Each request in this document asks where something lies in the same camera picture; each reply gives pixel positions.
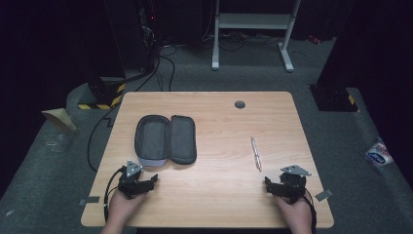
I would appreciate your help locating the open grey pencil case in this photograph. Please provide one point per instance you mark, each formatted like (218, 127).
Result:
(165, 139)

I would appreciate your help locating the beige cardboard piece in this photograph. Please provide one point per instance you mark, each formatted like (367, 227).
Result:
(60, 117)

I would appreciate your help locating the white and blue plastic packet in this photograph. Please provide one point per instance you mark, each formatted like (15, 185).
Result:
(378, 154)

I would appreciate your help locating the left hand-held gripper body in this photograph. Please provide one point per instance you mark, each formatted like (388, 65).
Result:
(130, 182)

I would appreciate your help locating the person's left hand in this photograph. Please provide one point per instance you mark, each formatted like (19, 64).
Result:
(123, 208)

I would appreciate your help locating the black post with dark base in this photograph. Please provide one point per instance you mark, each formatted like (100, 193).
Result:
(337, 94)

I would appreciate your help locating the grey tape strip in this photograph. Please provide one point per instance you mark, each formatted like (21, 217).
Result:
(323, 195)
(89, 201)

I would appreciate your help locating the small red object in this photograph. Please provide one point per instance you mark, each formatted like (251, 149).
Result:
(314, 39)

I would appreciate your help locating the white metal stand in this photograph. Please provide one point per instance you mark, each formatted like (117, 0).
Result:
(253, 21)

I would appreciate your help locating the silver pen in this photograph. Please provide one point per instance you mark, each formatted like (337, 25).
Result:
(256, 154)

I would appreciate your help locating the dark computer tower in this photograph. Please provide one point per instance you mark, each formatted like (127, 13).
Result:
(150, 32)

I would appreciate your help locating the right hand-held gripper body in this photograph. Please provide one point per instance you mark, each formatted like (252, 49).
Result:
(293, 183)

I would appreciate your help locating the person's right hand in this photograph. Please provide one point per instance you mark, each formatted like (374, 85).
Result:
(297, 214)

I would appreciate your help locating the black post with striped base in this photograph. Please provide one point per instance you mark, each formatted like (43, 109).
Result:
(104, 91)

